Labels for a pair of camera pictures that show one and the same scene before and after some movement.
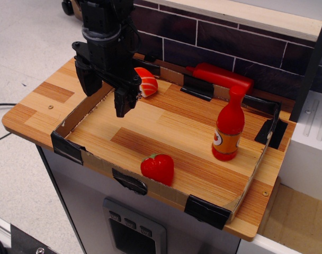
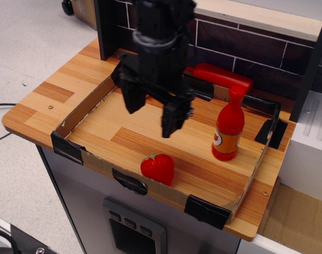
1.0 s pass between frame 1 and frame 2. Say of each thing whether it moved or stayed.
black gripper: moved
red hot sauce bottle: stayed
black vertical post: stayed
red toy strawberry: stayed
